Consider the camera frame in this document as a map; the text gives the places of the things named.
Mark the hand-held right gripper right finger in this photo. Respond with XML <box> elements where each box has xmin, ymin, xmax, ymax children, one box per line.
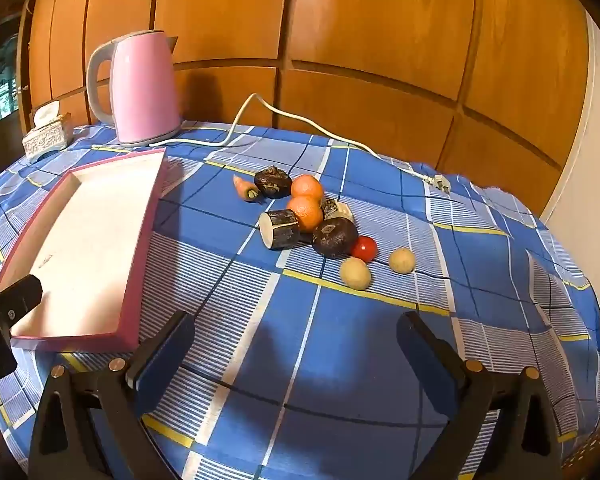
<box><xmin>396</xmin><ymin>311</ymin><xmax>566</xmax><ymax>480</ymax></box>

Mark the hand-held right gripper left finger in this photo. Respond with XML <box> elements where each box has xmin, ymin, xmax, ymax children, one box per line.
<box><xmin>27</xmin><ymin>310</ymin><xmax>197</xmax><ymax>480</ymax></box>

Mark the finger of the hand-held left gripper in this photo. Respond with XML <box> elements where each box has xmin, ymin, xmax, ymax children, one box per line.
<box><xmin>0</xmin><ymin>275</ymin><xmax>44</xmax><ymax>332</ymax></box>

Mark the pink-rimmed white tray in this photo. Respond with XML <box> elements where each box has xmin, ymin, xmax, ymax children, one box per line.
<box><xmin>0</xmin><ymin>149</ymin><xmax>170</xmax><ymax>352</ymax></box>

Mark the small tan round fruit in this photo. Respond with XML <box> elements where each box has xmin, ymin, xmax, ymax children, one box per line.
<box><xmin>339</xmin><ymin>257</ymin><xmax>372</xmax><ymax>291</ymax></box>
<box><xmin>388</xmin><ymin>247</ymin><xmax>416</xmax><ymax>275</ymax></box>

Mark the red cherry tomato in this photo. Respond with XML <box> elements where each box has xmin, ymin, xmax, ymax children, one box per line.
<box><xmin>350</xmin><ymin>236</ymin><xmax>379</xmax><ymax>264</ymax></box>

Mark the large dark brown root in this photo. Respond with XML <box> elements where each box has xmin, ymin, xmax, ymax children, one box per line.
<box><xmin>312</xmin><ymin>216</ymin><xmax>359</xmax><ymax>260</ymax></box>

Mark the dark round cut stem piece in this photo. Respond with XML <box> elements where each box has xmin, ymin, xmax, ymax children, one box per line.
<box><xmin>259</xmin><ymin>208</ymin><xmax>301</xmax><ymax>251</ymax></box>

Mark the pale angular cut stem piece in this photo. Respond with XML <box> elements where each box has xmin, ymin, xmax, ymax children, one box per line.
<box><xmin>321</xmin><ymin>198</ymin><xmax>355</xmax><ymax>222</ymax></box>

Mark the orange carrot piece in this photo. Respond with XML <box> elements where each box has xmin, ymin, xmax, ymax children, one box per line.
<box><xmin>232</xmin><ymin>175</ymin><xmax>261</xmax><ymax>203</ymax></box>

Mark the orange mandarin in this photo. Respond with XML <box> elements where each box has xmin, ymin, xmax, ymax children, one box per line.
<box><xmin>286</xmin><ymin>195</ymin><xmax>325</xmax><ymax>233</ymax></box>
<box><xmin>291</xmin><ymin>174</ymin><xmax>326</xmax><ymax>201</ymax></box>

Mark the small dark brown root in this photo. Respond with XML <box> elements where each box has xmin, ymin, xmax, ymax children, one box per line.
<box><xmin>254</xmin><ymin>166</ymin><xmax>293</xmax><ymax>198</ymax></box>

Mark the blue plaid tablecloth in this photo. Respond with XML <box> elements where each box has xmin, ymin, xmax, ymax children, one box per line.
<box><xmin>0</xmin><ymin>121</ymin><xmax>600</xmax><ymax>480</ymax></box>

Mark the silver patterned tissue box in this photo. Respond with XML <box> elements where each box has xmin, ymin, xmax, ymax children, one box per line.
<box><xmin>21</xmin><ymin>101</ymin><xmax>75</xmax><ymax>163</ymax></box>

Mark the dark door with window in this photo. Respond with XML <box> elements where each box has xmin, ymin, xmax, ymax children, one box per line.
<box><xmin>0</xmin><ymin>12</ymin><xmax>22</xmax><ymax>176</ymax></box>

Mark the pink electric kettle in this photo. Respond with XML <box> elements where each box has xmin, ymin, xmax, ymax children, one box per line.
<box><xmin>86</xmin><ymin>31</ymin><xmax>182</xmax><ymax>147</ymax></box>

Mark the white kettle power cord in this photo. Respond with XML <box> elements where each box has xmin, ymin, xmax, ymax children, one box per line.
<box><xmin>149</xmin><ymin>93</ymin><xmax>452</xmax><ymax>193</ymax></box>

